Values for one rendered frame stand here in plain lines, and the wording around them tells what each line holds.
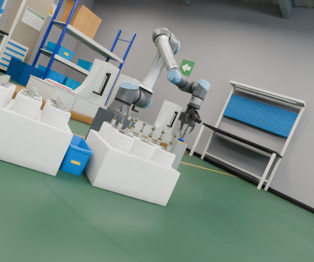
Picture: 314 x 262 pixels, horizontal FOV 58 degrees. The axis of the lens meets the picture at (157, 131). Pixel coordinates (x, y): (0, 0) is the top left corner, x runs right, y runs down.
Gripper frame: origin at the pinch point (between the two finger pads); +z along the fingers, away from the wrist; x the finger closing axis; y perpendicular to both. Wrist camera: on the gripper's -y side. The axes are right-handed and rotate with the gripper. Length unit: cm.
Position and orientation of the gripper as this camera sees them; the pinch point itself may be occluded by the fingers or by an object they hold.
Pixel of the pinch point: (182, 136)
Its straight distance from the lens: 165.4
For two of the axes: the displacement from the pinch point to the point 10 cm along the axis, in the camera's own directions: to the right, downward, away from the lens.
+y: -4.1, -2.1, 8.9
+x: -8.2, -3.5, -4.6
